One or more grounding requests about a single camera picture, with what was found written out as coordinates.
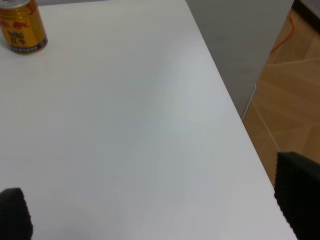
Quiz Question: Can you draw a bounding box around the orange cable on floor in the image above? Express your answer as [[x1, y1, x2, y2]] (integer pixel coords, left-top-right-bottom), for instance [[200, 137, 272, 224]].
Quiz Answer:
[[271, 8, 295, 54]]

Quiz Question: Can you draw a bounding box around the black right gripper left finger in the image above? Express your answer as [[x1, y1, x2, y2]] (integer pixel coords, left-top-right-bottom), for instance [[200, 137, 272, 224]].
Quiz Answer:
[[0, 187, 33, 240]]

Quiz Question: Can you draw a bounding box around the gold energy drink can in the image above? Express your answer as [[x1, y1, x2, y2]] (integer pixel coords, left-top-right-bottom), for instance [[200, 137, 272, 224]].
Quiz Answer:
[[0, 0, 48, 55]]

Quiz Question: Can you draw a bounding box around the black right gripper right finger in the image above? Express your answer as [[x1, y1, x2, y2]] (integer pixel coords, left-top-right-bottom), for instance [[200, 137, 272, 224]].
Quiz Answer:
[[274, 152, 320, 240]]

